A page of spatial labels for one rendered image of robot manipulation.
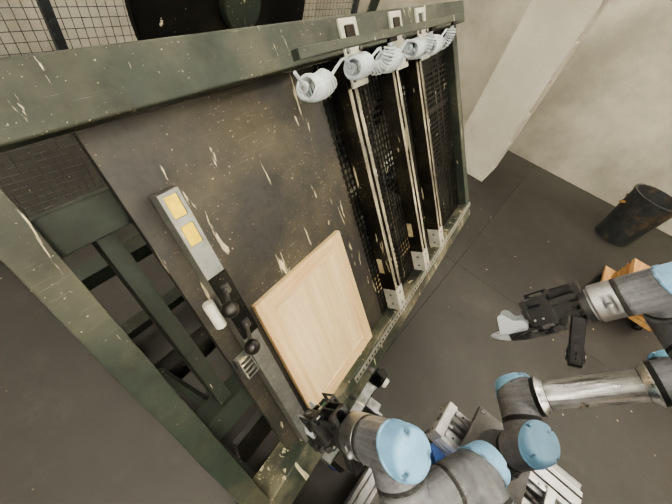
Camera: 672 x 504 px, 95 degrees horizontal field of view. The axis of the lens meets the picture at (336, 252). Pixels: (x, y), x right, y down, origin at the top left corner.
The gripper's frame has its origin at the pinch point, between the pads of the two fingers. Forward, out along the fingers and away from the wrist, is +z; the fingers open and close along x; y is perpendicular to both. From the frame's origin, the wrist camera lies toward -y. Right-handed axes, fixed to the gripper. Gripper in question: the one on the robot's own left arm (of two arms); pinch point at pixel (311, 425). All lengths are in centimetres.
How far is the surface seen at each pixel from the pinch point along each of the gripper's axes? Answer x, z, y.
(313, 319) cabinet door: -28.2, 26.0, 13.1
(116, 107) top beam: 2, -19, 72
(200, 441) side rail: 18.8, 18.1, 10.1
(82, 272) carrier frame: 17, 109, 85
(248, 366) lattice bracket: -0.2, 19.3, 16.5
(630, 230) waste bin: -446, 36, -161
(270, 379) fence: -4.0, 22.9, 8.4
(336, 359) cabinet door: -32, 38, -8
